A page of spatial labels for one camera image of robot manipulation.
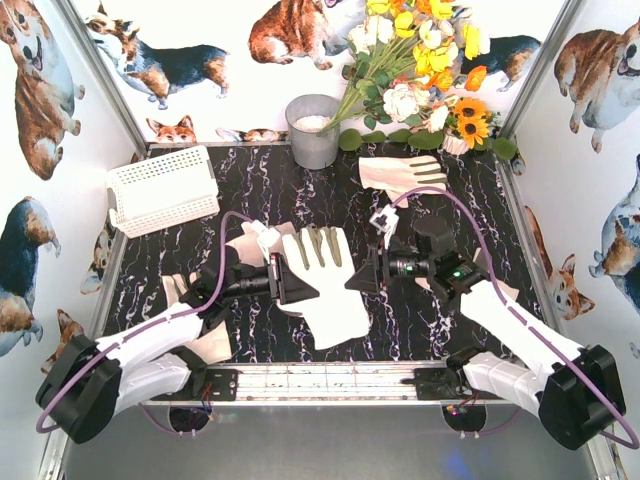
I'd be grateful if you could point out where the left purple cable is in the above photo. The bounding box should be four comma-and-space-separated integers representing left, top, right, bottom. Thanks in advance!
35, 210, 261, 439

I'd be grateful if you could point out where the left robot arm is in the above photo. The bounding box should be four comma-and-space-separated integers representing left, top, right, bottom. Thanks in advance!
35, 248, 319, 444

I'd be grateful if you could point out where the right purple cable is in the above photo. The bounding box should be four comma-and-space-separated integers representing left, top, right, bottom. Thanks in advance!
392, 185, 629, 446

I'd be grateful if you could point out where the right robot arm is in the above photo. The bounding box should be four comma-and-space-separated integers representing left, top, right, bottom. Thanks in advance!
345, 211, 626, 450

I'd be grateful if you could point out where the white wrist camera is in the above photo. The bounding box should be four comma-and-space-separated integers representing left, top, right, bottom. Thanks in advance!
251, 220, 281, 259
369, 204, 399, 249

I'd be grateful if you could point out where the artificial flower bouquet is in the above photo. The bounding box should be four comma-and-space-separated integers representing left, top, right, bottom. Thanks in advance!
323, 1, 491, 131

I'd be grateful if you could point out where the white perforated storage basket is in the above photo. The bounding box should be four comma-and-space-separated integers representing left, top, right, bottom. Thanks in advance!
106, 146, 220, 239

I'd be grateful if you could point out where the purple cable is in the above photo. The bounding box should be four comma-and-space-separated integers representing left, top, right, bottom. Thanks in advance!
35, 210, 261, 439
392, 185, 629, 446

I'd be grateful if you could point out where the white grey glove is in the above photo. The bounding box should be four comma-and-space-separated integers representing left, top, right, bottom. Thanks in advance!
415, 247, 519, 301
302, 291, 370, 350
277, 227, 363, 318

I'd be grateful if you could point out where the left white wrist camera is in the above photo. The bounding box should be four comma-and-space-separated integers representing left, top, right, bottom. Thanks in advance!
251, 220, 281, 259

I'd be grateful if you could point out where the green moss stone right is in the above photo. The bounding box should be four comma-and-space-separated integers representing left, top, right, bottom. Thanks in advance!
492, 137, 517, 161

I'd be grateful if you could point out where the green moss stone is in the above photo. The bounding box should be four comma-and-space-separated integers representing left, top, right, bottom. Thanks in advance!
338, 128, 363, 152
492, 137, 517, 161

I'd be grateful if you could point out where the aluminium front rail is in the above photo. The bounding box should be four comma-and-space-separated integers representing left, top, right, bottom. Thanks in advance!
153, 352, 543, 413

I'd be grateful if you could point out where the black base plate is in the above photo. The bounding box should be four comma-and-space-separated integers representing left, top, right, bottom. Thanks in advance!
151, 368, 239, 401
402, 368, 498, 401

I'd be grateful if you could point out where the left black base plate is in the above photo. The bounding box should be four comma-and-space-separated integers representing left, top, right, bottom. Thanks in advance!
151, 368, 239, 401

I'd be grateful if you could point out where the small sunflower pot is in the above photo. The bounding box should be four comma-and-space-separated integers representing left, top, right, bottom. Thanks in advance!
441, 97, 500, 155

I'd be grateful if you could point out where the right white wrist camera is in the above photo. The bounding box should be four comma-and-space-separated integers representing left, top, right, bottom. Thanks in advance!
369, 204, 399, 249

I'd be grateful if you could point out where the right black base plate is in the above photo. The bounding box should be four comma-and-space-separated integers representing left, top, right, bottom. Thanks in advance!
402, 368, 498, 401

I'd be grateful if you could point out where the grey metal bucket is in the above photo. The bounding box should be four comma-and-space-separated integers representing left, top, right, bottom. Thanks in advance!
285, 94, 340, 170

